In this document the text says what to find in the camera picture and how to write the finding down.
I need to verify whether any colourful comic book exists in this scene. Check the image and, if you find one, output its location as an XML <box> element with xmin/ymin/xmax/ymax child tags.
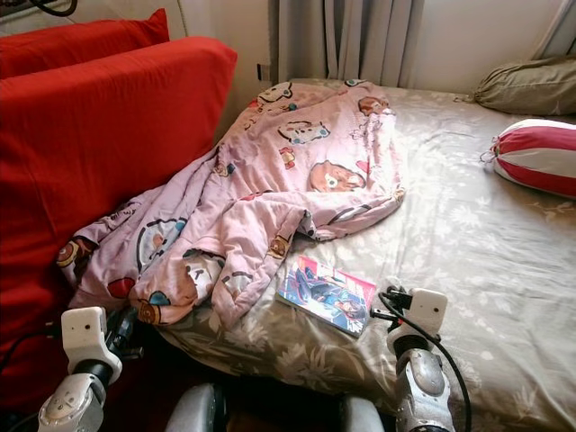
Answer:
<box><xmin>276</xmin><ymin>254</ymin><xmax>377</xmax><ymax>338</ymax></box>

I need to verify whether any pink cartoon bear blanket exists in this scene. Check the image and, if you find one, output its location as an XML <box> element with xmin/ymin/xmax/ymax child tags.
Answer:
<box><xmin>57</xmin><ymin>79</ymin><xmax>408</xmax><ymax>330</ymax></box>

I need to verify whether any silver robot right leg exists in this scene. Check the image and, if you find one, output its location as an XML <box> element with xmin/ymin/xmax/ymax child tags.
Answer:
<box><xmin>339</xmin><ymin>396</ymin><xmax>386</xmax><ymax>432</ymax></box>

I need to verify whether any large red cushion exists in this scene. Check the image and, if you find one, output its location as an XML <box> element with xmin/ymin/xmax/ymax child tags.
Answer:
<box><xmin>0</xmin><ymin>36</ymin><xmax>239</xmax><ymax>419</ymax></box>
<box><xmin>0</xmin><ymin>8</ymin><xmax>171</xmax><ymax>80</ymax></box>

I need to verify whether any red white star bolster pillow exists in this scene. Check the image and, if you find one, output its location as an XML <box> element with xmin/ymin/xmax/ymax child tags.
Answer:
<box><xmin>481</xmin><ymin>118</ymin><xmax>576</xmax><ymax>199</ymax></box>

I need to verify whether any olive green pillow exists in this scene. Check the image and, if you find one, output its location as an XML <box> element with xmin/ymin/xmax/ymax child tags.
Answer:
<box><xmin>472</xmin><ymin>56</ymin><xmax>576</xmax><ymax>118</ymax></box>

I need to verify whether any grey curtain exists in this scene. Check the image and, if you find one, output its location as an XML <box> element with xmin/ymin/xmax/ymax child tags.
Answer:
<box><xmin>533</xmin><ymin>0</ymin><xmax>576</xmax><ymax>60</ymax></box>
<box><xmin>270</xmin><ymin>0</ymin><xmax>426</xmax><ymax>86</ymax></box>

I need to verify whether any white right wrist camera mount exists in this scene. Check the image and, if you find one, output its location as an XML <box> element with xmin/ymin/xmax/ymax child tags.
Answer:
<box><xmin>387</xmin><ymin>288</ymin><xmax>449</xmax><ymax>347</ymax></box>

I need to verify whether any black looped power cable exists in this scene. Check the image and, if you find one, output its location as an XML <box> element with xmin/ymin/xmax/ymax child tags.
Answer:
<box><xmin>0</xmin><ymin>0</ymin><xmax>86</xmax><ymax>18</ymax></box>

